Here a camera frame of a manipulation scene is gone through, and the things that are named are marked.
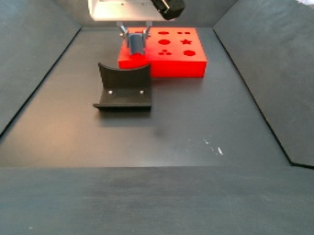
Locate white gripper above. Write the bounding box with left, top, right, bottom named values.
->
left=86, top=0, right=176, bottom=41

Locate red shape sorter box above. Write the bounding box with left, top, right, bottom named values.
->
left=117, top=28, right=207, bottom=78

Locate black curved holder stand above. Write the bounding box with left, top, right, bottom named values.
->
left=93, top=63, right=152, bottom=110

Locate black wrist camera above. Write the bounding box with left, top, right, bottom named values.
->
left=151, top=0, right=185, bottom=20

